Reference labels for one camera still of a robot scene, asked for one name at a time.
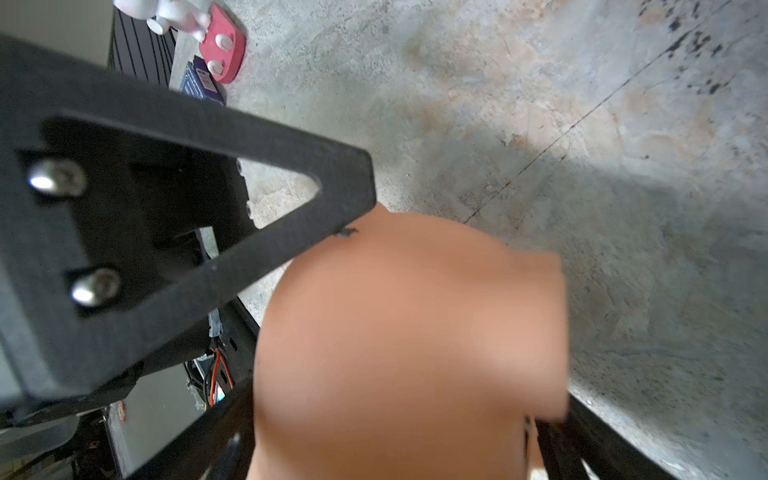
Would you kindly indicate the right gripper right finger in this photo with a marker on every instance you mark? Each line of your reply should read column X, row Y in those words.
column 583, row 443

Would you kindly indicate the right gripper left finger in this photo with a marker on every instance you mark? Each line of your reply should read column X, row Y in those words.
column 218, row 445

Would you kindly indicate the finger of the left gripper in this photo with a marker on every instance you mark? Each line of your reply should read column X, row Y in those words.
column 129, row 211

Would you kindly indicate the pink piggy bank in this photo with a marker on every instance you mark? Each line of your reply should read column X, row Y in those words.
column 414, row 347

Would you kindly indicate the blue card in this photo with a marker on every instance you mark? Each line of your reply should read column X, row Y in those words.
column 197, row 82

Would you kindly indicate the pink white bunny toy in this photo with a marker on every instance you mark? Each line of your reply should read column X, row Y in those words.
column 221, row 42

